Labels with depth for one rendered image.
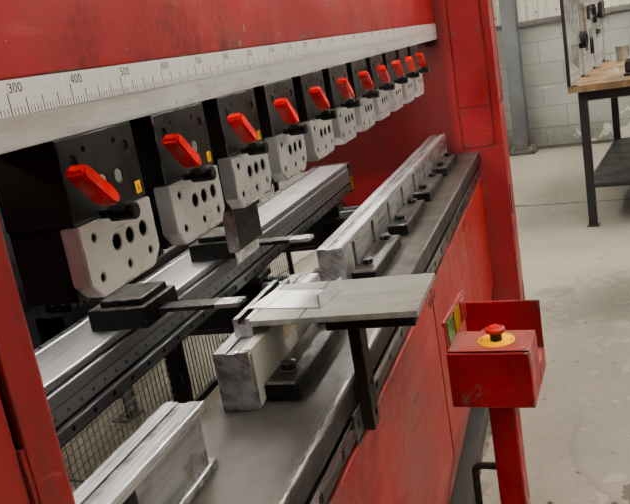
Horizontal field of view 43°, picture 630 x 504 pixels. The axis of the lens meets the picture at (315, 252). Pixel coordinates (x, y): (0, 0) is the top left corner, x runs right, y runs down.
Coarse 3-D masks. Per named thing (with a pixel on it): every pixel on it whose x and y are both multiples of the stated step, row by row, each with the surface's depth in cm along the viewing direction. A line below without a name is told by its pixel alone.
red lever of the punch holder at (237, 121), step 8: (232, 120) 112; (240, 120) 112; (232, 128) 114; (240, 128) 113; (248, 128) 114; (240, 136) 115; (248, 136) 115; (256, 136) 116; (248, 144) 119; (256, 144) 118; (264, 144) 118; (248, 152) 119; (256, 152) 119; (264, 152) 119
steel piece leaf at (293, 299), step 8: (336, 280) 129; (328, 288) 127; (336, 288) 129; (288, 296) 132; (296, 296) 131; (304, 296) 131; (312, 296) 130; (320, 296) 124; (328, 296) 126; (272, 304) 129; (280, 304) 129; (288, 304) 128; (296, 304) 127; (304, 304) 127; (312, 304) 126; (320, 304) 124
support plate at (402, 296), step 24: (288, 288) 137; (312, 288) 135; (360, 288) 130; (384, 288) 128; (408, 288) 126; (264, 312) 127; (288, 312) 125; (312, 312) 123; (336, 312) 121; (360, 312) 119; (384, 312) 117; (408, 312) 116
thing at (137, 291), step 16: (128, 288) 142; (144, 288) 140; (160, 288) 141; (112, 304) 136; (128, 304) 135; (144, 304) 134; (160, 304) 138; (176, 304) 138; (192, 304) 136; (208, 304) 135; (224, 304) 133; (240, 304) 133; (96, 320) 136; (112, 320) 135; (128, 320) 134; (144, 320) 134
